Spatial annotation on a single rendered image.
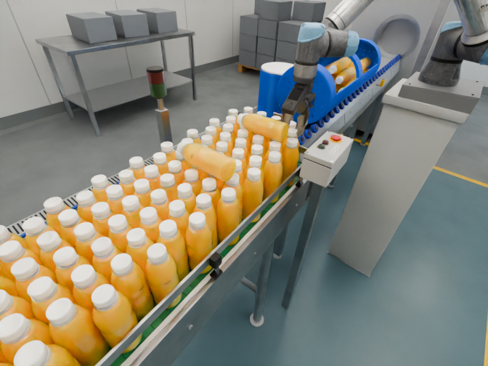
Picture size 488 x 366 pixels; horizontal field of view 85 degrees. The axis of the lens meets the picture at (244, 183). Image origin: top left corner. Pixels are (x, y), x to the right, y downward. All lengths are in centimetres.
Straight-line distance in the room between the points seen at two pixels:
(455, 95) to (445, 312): 131
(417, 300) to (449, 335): 21
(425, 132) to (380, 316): 108
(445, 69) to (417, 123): 23
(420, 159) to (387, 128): 20
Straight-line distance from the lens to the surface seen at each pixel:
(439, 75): 144
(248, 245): 85
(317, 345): 172
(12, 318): 63
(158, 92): 111
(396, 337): 191
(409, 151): 147
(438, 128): 142
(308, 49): 93
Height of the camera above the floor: 156
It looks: 39 degrees down
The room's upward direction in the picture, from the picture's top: 3 degrees clockwise
